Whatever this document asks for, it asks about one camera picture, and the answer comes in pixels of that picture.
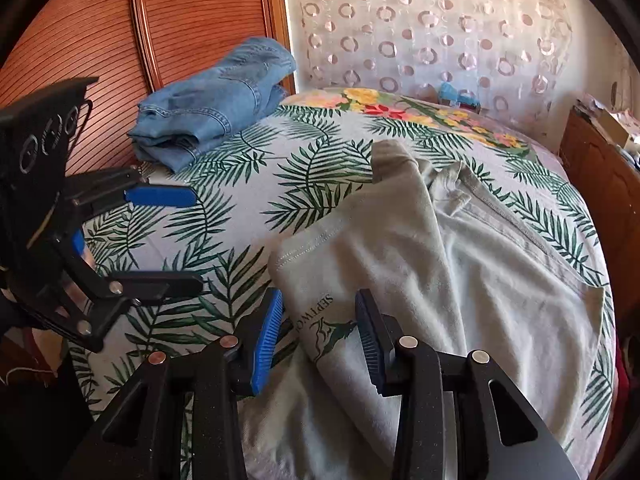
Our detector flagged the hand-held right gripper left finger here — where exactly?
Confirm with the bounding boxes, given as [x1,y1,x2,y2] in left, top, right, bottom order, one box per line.
[65,287,286,480]

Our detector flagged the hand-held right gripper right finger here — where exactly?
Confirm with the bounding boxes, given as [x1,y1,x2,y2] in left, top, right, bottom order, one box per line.
[354,288,581,480]

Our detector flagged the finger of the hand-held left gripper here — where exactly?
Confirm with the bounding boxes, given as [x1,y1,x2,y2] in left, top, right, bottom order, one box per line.
[30,255,203,353]
[62,166,198,208]

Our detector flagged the folded blue jeans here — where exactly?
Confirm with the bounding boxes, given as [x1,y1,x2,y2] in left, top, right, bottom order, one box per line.
[127,36,299,173]

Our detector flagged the leaf print bed sheet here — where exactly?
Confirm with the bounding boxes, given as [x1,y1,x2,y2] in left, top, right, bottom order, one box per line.
[67,87,618,480]

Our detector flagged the person's dark clothing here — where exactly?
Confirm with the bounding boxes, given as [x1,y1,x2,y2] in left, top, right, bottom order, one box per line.
[0,330,101,480]

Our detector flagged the brown wooden wardrobe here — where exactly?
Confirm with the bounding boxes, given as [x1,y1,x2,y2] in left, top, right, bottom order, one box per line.
[0,0,296,181]

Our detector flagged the floral print blanket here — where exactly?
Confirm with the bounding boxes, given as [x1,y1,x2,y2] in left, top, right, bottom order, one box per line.
[295,87,533,161]

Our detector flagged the small blue toy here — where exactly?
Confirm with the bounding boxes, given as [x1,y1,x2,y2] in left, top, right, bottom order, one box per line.
[437,81,481,111]

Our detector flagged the dark red cloth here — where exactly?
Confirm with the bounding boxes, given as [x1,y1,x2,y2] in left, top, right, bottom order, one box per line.
[617,340,632,411]

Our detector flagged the brown wooden bed board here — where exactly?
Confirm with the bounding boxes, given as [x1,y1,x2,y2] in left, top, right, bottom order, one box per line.
[557,107,640,281]

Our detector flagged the sheer curtain with circles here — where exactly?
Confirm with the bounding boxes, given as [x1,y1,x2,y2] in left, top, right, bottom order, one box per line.
[280,0,576,136]

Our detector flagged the cardboard box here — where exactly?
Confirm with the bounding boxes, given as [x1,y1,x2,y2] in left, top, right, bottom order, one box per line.
[597,110,640,151]

